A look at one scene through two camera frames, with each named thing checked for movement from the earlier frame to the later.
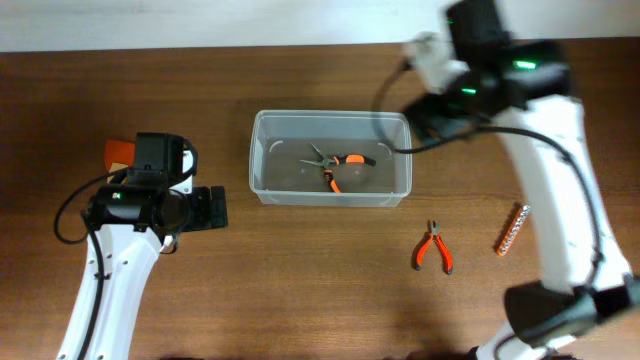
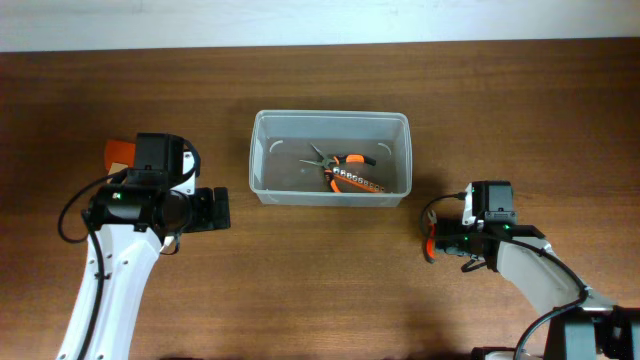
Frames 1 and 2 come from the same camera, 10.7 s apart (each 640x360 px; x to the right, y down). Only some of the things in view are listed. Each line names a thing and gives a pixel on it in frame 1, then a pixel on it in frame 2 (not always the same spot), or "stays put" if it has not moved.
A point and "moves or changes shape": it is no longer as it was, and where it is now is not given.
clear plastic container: x=330 y=157 stays put
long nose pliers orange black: x=326 y=162 stays put
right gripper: x=441 y=122 → x=446 y=227
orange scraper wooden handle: x=117 y=151 stays put
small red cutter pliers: x=446 y=259 → x=430 y=249
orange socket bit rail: x=514 y=230 moves or changes shape
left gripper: x=204 y=217 stays put
